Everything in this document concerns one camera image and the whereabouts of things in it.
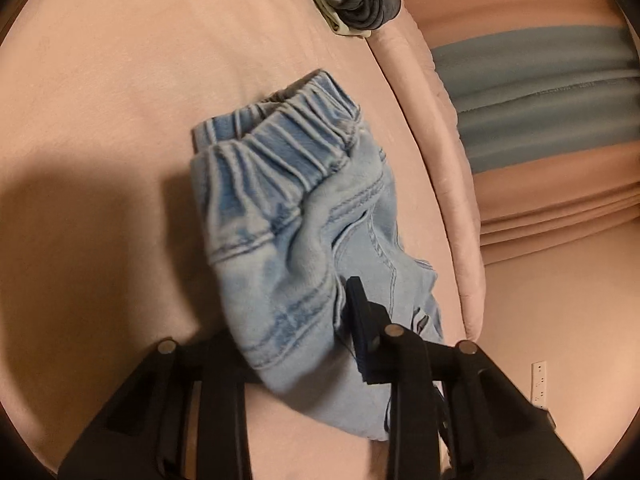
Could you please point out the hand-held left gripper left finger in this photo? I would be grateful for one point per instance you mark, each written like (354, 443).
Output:
(225, 360)

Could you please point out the pink curtain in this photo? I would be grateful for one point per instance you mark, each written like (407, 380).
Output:
(550, 200)
(500, 5)

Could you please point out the teal curtain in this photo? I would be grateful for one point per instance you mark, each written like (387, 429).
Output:
(540, 100)

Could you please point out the light blue denim pants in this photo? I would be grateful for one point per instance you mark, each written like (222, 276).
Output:
(260, 200)

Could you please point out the white wall outlet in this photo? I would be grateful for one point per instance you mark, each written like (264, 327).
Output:
(539, 384)

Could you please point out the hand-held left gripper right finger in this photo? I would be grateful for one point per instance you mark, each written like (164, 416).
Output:
(362, 330)

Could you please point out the pink duvet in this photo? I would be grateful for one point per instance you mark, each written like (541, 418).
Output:
(430, 135)

